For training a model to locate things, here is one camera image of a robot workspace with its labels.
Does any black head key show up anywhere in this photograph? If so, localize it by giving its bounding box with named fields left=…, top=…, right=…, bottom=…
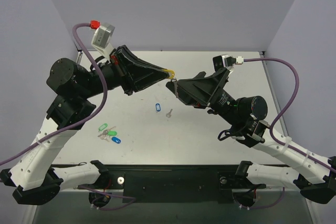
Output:
left=171, top=78, right=179, bottom=98

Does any yellow key tag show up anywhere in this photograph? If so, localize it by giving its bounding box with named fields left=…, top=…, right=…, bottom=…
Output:
left=163, top=69, right=175, bottom=80

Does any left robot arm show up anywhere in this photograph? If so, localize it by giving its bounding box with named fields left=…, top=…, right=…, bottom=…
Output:
left=1, top=46, right=172, bottom=206

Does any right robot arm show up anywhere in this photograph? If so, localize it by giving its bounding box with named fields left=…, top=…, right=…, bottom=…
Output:
left=166, top=68, right=335, bottom=204

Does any blue outlined key tag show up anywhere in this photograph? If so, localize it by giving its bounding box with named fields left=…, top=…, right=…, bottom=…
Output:
left=155, top=103, right=161, bottom=112

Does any small silver key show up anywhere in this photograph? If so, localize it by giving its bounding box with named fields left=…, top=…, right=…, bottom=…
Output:
left=166, top=109, right=173, bottom=118

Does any green key tag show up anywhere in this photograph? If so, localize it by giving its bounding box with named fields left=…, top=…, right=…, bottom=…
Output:
left=108, top=131, right=118, bottom=136
left=98, top=123, right=108, bottom=132

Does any solid blue key tag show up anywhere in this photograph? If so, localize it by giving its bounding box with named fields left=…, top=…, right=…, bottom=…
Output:
left=111, top=136, right=121, bottom=144

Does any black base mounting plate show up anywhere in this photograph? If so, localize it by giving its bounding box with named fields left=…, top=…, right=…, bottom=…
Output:
left=52, top=164, right=295, bottom=204

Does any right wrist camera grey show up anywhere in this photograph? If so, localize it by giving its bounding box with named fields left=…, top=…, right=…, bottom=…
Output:
left=213, top=55, right=236, bottom=71

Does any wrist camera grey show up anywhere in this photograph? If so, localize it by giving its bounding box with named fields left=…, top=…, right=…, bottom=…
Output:
left=91, top=23, right=115, bottom=49
left=213, top=55, right=236, bottom=71

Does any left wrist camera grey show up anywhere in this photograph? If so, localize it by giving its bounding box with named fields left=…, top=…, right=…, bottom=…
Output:
left=91, top=23, right=115, bottom=49

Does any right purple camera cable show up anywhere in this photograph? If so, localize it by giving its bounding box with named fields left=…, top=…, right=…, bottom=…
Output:
left=236, top=55, right=336, bottom=175

